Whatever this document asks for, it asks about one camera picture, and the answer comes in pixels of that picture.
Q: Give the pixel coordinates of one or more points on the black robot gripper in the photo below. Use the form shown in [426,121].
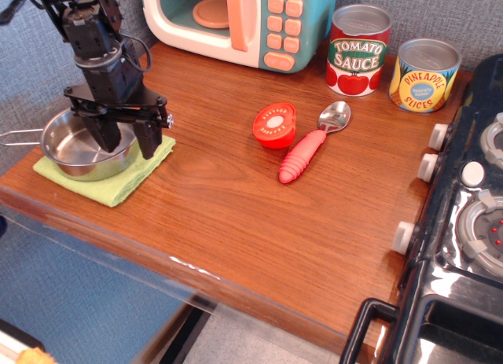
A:
[114,92]

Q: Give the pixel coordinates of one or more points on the small stainless steel pot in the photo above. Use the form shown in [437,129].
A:
[68,145]

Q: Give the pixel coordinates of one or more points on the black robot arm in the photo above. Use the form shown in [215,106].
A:
[91,27]

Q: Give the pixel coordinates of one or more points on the teal toy microwave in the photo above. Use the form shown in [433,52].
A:
[274,35]

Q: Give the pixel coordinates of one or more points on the green folded cloth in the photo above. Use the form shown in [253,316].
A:
[116,189]

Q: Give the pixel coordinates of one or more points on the red toy tomato half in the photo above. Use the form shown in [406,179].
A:
[274,127]

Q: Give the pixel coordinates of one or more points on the tomato sauce can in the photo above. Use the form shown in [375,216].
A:
[357,48]

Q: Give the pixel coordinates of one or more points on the white stove knob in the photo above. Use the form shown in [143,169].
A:
[438,136]
[427,166]
[402,237]

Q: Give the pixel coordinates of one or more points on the pineapple slices can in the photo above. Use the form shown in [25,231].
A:
[424,74]

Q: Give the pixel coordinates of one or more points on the white round stove button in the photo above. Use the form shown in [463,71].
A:
[472,174]

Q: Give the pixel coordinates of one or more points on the grey stove burner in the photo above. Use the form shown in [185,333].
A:
[492,154]
[479,231]

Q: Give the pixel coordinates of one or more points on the black toy stove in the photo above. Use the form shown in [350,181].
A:
[450,308]

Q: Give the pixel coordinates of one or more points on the spoon with pink handle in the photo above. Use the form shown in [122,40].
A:
[332,119]

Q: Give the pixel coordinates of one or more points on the black oven door handle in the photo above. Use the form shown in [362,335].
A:
[370,309]

